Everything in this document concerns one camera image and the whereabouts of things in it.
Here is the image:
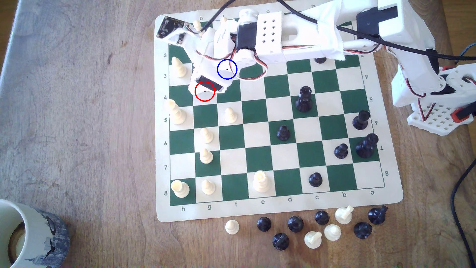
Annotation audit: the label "white cloth tape wrap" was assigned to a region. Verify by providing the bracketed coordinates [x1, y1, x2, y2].
[297, 0, 348, 62]

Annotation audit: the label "white pawn near rank 3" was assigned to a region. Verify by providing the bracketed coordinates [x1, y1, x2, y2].
[172, 57, 187, 78]

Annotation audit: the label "white chess king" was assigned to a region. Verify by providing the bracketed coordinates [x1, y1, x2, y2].
[252, 170, 271, 193]

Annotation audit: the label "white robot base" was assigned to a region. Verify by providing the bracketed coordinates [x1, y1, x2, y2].
[406, 65, 476, 136]

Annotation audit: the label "white chess rook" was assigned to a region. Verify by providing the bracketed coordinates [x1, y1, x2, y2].
[170, 179, 190, 199]

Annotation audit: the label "red black servo wires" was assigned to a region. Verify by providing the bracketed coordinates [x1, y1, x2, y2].
[234, 50, 269, 80]

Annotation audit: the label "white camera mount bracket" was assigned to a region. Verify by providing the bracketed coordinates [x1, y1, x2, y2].
[164, 27, 209, 66]

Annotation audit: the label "black chess knight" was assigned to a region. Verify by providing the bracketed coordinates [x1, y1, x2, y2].
[368, 205, 388, 225]

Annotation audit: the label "black chess queen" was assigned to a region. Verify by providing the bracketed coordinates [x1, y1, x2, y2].
[295, 86, 314, 113]

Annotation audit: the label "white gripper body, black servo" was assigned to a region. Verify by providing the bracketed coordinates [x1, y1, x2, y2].
[193, 20, 257, 94]

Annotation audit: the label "thin black camera cable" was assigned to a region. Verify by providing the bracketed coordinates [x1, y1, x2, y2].
[201, 0, 238, 30]

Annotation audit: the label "black chess king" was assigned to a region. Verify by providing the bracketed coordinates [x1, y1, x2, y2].
[356, 133, 379, 159]

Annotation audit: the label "grey cable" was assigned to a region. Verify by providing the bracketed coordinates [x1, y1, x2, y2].
[457, 40, 476, 62]

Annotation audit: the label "white mug with skyline print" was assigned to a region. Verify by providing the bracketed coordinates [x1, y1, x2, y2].
[0, 199, 71, 268]

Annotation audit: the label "small camera circuit board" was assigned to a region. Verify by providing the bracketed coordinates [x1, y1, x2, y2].
[156, 16, 189, 41]

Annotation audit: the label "green and white chess mat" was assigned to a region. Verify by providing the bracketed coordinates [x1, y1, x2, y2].
[153, 2, 405, 223]

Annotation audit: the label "thick black cable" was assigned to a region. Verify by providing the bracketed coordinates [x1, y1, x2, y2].
[277, 0, 476, 61]

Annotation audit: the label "black chess bishop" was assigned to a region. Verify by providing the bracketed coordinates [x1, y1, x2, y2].
[352, 110, 370, 130]

